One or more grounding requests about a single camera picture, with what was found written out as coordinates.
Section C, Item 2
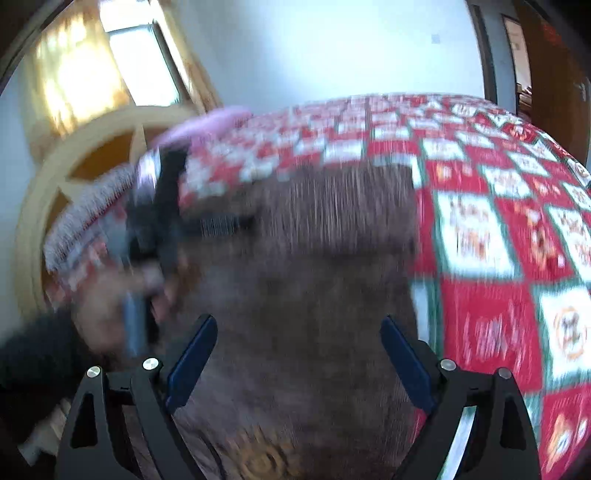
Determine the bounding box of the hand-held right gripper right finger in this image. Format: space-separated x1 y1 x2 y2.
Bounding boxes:
379 315 542 480

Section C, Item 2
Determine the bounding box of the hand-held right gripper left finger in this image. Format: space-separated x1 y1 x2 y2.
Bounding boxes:
54 314 219 480

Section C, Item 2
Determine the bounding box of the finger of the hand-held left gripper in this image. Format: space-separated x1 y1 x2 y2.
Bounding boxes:
185 213 257 234

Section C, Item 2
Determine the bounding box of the brown knitted sweater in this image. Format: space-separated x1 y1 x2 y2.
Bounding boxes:
124 162 432 480

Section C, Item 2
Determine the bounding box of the person's left forearm black sleeve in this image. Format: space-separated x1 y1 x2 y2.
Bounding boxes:
0 309 105 444

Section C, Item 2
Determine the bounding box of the person's left hand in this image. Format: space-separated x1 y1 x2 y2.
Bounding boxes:
71 265 185 363

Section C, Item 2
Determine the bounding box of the pink pillow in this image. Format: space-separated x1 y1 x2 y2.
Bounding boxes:
153 105 253 149

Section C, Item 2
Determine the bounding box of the cream wooden headboard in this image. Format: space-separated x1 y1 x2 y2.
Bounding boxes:
16 105 200 319

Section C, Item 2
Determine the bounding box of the yellow curtain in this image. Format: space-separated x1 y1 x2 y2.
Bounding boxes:
22 0 136 160
154 0 223 115

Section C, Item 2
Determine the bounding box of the window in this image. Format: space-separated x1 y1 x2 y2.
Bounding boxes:
99 0 191 110

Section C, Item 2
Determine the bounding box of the red green printed blanket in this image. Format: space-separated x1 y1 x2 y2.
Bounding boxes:
44 93 591 478

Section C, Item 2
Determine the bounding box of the brown wooden door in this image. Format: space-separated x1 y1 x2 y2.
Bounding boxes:
512 0 591 169

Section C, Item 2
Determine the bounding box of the dark door frame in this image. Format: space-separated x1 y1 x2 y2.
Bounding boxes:
465 0 509 112

